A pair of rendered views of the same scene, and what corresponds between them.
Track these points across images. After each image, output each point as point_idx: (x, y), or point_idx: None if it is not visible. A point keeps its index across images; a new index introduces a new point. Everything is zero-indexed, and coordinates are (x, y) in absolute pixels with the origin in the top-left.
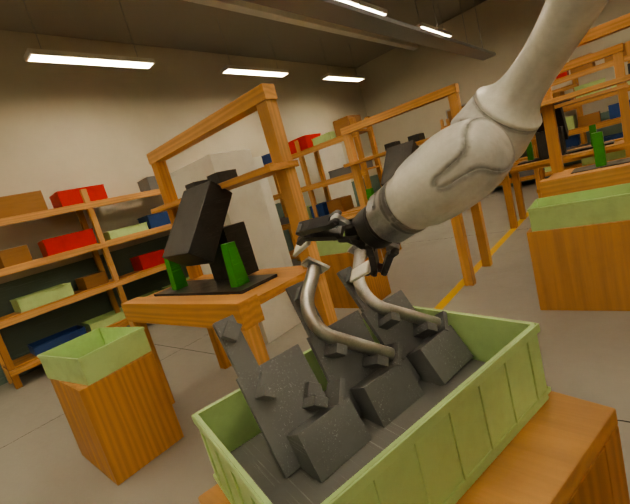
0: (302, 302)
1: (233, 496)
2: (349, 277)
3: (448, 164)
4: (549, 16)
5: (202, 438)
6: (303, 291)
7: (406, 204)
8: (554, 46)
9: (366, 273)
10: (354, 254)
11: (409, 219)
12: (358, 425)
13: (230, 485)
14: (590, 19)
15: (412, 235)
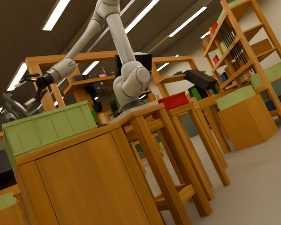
0: (18, 104)
1: (41, 139)
2: (10, 117)
3: (70, 62)
4: (72, 52)
5: (9, 134)
6: (16, 102)
7: (62, 68)
8: (71, 57)
9: (35, 100)
10: (6, 113)
11: (61, 72)
12: None
13: (41, 132)
14: (76, 55)
15: (57, 80)
